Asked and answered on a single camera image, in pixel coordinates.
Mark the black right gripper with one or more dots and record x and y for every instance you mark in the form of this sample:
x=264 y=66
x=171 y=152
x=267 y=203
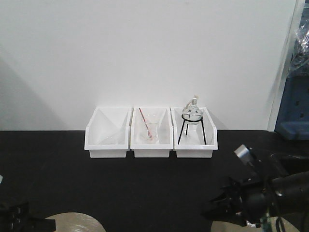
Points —
x=228 y=206

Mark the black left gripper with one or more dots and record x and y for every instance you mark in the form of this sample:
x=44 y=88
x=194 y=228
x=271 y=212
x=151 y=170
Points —
x=17 y=218

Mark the beige round plate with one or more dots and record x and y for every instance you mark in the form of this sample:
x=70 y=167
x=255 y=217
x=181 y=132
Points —
x=76 y=222

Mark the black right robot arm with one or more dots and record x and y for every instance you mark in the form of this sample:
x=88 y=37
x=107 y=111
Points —
x=278 y=186

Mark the black lab sink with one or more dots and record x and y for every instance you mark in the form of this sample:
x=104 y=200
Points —
x=287 y=164

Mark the right white plastic bin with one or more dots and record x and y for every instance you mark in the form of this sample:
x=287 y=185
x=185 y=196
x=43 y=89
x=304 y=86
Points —
x=194 y=141

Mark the white plastic bin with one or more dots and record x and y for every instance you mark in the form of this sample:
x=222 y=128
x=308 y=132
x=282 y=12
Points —
x=194 y=141
x=165 y=134
x=107 y=133

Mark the glass alcohol lamp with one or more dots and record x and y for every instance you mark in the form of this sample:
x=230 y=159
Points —
x=191 y=113

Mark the blue pegboard drying rack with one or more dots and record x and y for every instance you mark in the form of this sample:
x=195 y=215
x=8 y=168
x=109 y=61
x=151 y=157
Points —
x=293 y=118

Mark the middle white plastic bin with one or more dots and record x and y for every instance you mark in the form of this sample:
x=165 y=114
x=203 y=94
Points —
x=165 y=134

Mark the red glass stirring rod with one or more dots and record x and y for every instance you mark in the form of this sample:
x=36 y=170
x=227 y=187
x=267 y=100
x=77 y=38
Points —
x=146 y=125

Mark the glass beaker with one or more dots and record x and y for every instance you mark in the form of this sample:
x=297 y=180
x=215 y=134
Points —
x=153 y=123

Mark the left white plastic bin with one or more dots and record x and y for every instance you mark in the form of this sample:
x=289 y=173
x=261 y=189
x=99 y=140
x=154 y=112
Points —
x=107 y=133

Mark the plastic bag of pegs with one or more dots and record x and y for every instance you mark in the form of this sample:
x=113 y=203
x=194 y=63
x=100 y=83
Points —
x=301 y=52

